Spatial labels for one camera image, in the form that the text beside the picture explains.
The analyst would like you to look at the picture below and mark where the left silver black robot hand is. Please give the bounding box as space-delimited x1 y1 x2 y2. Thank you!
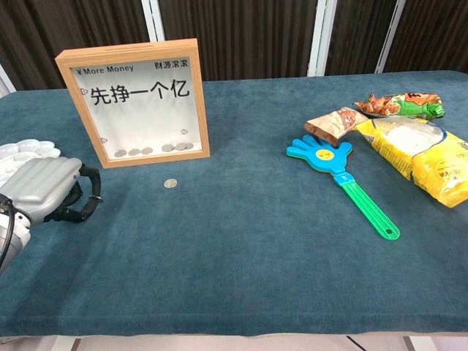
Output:
0 156 103 224

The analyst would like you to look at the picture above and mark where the blue hand clapper toy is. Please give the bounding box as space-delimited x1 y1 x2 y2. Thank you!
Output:
286 134 401 241

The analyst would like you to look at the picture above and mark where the white flower paint palette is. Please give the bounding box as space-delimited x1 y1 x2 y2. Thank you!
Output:
0 138 61 189

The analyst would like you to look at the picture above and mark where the dark slatted partition panel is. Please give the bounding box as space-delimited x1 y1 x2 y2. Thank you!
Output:
159 0 325 81
383 0 468 74
325 0 398 76
0 0 154 91

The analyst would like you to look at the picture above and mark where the blue table cloth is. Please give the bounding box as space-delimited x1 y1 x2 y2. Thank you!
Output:
0 69 468 337

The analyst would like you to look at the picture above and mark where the brown snack packet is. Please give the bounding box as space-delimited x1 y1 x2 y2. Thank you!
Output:
303 106 369 145

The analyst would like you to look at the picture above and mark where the orange green snack bag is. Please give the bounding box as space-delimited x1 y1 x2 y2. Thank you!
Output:
352 91 447 120

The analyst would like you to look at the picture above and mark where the yellow snack bag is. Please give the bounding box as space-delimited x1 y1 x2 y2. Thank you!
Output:
354 116 468 209

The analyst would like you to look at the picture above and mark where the white partition post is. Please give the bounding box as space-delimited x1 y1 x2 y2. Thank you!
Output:
140 0 165 42
306 0 338 77
372 0 407 74
0 64 18 99

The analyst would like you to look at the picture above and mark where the wooden frame coin bank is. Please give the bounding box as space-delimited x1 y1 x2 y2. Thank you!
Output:
54 37 212 170

